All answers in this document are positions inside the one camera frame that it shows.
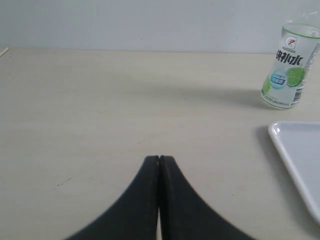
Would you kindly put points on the white plastic tray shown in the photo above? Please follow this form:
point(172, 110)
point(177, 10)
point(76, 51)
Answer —
point(298, 145)

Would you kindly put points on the clear Gatorade plastic bottle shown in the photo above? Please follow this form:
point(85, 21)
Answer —
point(297, 49)

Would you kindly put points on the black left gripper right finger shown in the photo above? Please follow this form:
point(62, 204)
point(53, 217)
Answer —
point(184, 215)

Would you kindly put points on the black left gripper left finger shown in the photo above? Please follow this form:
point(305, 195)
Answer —
point(134, 215)

